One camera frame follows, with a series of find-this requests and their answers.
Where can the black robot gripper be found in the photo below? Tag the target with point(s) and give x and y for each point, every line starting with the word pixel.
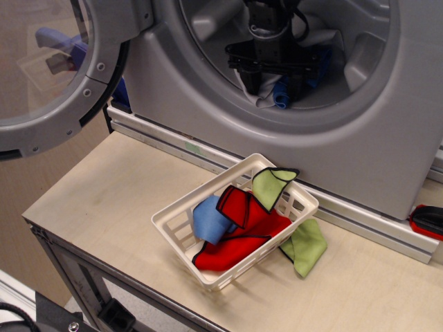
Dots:
pixel 278 56

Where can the dark blue cloth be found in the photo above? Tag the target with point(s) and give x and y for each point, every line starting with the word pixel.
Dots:
pixel 280 96

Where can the grey cloth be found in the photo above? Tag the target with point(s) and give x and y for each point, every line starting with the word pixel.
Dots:
pixel 268 93

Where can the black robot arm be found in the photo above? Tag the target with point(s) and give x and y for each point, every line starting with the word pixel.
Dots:
pixel 277 28

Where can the grey toy washing machine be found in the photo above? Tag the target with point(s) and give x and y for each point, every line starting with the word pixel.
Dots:
pixel 369 132

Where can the red cloth black trim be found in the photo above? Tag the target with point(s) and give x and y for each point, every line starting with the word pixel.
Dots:
pixel 255 227

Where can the white plastic basket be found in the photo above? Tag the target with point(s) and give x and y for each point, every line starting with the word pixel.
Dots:
pixel 175 222

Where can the light blue cloth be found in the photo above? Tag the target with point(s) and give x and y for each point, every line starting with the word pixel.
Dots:
pixel 209 224

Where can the green cloth black trim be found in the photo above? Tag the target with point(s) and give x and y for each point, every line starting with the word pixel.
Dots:
pixel 307 244

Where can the blue clamp behind door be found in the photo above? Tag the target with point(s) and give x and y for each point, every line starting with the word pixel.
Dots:
pixel 71 51

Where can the red and black tool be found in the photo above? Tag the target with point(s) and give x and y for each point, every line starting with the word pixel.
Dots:
pixel 427 220

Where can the round grey washer door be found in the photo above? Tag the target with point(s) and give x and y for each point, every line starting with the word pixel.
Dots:
pixel 39 110

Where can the black device bottom left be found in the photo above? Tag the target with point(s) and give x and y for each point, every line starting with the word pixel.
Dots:
pixel 19 313

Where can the aluminium profile rail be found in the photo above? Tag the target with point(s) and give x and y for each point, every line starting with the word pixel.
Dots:
pixel 392 233

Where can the metal table frame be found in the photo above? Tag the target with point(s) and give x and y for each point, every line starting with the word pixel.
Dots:
pixel 85 277

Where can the black bracket under table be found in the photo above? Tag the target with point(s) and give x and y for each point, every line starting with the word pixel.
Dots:
pixel 116 316

